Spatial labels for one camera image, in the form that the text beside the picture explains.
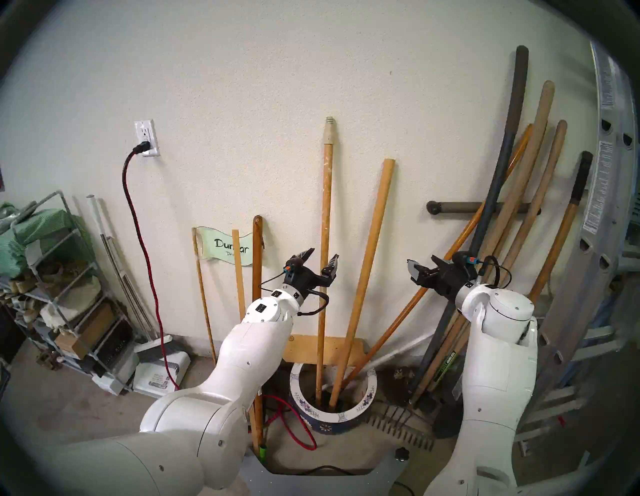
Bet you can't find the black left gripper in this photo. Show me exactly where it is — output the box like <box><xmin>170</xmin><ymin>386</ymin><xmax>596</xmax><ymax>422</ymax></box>
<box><xmin>282</xmin><ymin>248</ymin><xmax>340</xmax><ymax>301</ymax></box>

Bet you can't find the green checked cloth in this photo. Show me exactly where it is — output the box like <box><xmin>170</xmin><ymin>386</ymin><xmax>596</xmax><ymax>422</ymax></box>
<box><xmin>0</xmin><ymin>201</ymin><xmax>93</xmax><ymax>278</ymax></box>

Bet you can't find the wooden handle with black grip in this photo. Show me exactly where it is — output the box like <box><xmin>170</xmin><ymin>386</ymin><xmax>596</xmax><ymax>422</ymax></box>
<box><xmin>527</xmin><ymin>151</ymin><xmax>594</xmax><ymax>303</ymax></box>

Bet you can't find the grey metal shelf rack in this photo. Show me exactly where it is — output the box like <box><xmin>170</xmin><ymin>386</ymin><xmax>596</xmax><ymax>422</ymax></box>
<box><xmin>0</xmin><ymin>190</ymin><xmax>138</xmax><ymax>396</ymax></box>

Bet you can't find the cream fabric bag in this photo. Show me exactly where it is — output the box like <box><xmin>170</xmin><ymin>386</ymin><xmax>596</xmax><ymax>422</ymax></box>
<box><xmin>40</xmin><ymin>276</ymin><xmax>102</xmax><ymax>331</ymax></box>

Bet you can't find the white wall outlet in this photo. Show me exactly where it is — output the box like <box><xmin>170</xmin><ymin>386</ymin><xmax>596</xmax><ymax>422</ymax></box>
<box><xmin>134</xmin><ymin>119</ymin><xmax>161</xmax><ymax>158</ymax></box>

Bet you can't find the white box on floor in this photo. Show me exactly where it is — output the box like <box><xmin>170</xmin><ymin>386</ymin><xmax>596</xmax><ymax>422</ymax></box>
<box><xmin>132</xmin><ymin>347</ymin><xmax>192</xmax><ymax>399</ymax></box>

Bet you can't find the slim pale wooden handle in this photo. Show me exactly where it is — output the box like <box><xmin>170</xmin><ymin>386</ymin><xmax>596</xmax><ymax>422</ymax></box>
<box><xmin>497</xmin><ymin>120</ymin><xmax>568</xmax><ymax>281</ymax></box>

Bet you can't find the white plastic pipe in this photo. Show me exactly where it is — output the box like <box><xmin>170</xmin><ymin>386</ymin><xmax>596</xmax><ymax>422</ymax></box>
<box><xmin>86</xmin><ymin>194</ymin><xmax>151</xmax><ymax>341</ymax></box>

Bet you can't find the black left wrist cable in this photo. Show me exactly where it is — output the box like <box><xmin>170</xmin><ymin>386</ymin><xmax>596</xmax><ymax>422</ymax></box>
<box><xmin>260</xmin><ymin>272</ymin><xmax>331</xmax><ymax>317</ymax></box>

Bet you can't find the pale green Dunbar sign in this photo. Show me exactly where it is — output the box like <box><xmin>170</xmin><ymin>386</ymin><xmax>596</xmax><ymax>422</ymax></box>
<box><xmin>196</xmin><ymin>226</ymin><xmax>253</xmax><ymax>267</ymax></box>

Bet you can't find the thin wooden sign stick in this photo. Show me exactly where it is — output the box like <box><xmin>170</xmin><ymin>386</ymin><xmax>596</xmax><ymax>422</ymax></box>
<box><xmin>192</xmin><ymin>227</ymin><xmax>217</xmax><ymax>366</ymax></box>

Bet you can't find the floral white blue ceramic pot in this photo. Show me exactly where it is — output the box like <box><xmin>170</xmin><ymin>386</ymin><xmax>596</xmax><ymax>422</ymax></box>
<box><xmin>290</xmin><ymin>361</ymin><xmax>378</xmax><ymax>435</ymax></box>

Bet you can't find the brown cardboard box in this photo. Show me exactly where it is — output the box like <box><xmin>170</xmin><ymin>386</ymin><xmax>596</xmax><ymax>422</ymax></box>
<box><xmin>54</xmin><ymin>304</ymin><xmax>118</xmax><ymax>361</ymax></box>

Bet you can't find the long white floor pipe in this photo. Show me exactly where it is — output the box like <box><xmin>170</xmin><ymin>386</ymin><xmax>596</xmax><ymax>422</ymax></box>
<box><xmin>370</xmin><ymin>332</ymin><xmax>436</xmax><ymax>371</ymax></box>

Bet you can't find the thick pale wooden handle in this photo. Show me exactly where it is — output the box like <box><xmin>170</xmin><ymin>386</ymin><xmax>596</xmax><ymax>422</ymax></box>
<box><xmin>410</xmin><ymin>80</ymin><xmax>557</xmax><ymax>406</ymax></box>

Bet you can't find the grey wall hook bar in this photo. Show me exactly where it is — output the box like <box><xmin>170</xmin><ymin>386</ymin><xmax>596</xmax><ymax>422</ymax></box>
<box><xmin>426</xmin><ymin>201</ymin><xmax>542</xmax><ymax>216</ymax></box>

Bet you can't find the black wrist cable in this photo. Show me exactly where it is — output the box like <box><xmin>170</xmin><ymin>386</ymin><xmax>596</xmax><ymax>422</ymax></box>
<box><xmin>260</xmin><ymin>272</ymin><xmax>331</xmax><ymax>317</ymax></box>
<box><xmin>477</xmin><ymin>256</ymin><xmax>513</xmax><ymax>291</ymax></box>

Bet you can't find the glossy orange rake handle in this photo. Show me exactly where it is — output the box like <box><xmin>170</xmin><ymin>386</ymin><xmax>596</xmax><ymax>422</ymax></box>
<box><xmin>340</xmin><ymin>125</ymin><xmax>534</xmax><ymax>391</ymax></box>

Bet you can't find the dark brown stick with loop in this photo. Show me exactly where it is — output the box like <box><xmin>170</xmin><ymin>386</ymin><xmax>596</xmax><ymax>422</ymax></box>
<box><xmin>252</xmin><ymin>215</ymin><xmax>266</xmax><ymax>453</ymax></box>

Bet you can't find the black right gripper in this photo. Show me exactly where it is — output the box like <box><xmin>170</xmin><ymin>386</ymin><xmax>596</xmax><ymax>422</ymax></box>
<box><xmin>407</xmin><ymin>255</ymin><xmax>478</xmax><ymax>301</ymax></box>

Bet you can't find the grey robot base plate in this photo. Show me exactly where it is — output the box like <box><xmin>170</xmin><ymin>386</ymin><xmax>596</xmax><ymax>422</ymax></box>
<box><xmin>240</xmin><ymin>452</ymin><xmax>411</xmax><ymax>496</ymax></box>

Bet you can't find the flat wooden board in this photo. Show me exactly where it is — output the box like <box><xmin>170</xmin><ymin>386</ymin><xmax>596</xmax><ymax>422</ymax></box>
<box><xmin>282</xmin><ymin>335</ymin><xmax>368</xmax><ymax>368</ymax></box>

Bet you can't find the grey handle with dark grip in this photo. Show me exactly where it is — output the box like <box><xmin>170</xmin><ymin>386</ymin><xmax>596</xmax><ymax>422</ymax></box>
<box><xmin>410</xmin><ymin>45</ymin><xmax>529</xmax><ymax>396</ymax></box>

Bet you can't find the aluminium ladder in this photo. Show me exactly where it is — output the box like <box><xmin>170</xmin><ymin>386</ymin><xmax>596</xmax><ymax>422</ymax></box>
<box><xmin>515</xmin><ymin>40</ymin><xmax>640</xmax><ymax>458</ymax></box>

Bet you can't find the flat thin wooden slat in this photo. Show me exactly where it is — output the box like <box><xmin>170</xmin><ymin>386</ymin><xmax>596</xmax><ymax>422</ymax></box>
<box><xmin>231</xmin><ymin>229</ymin><xmax>247</xmax><ymax>321</ymax></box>

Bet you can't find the paint-speckled pole with threaded tip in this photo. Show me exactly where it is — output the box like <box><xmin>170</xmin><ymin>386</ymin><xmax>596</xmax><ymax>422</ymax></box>
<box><xmin>315</xmin><ymin>117</ymin><xmax>335</xmax><ymax>396</ymax></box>

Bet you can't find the metal rake head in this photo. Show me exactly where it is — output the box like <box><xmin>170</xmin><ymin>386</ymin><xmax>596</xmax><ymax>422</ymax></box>
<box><xmin>367</xmin><ymin>402</ymin><xmax>436</xmax><ymax>451</ymax></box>

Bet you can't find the plain light wooden dowel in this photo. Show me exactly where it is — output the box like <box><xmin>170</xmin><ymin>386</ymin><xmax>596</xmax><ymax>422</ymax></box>
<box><xmin>328</xmin><ymin>159</ymin><xmax>396</xmax><ymax>408</ymax></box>

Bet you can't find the red and black power cord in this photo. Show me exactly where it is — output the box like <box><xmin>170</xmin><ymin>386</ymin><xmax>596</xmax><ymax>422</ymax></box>
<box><xmin>121</xmin><ymin>141</ymin><xmax>319</xmax><ymax>451</ymax></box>

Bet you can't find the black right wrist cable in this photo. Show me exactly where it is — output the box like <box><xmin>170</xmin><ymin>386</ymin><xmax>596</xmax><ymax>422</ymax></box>
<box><xmin>477</xmin><ymin>256</ymin><xmax>513</xmax><ymax>291</ymax></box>

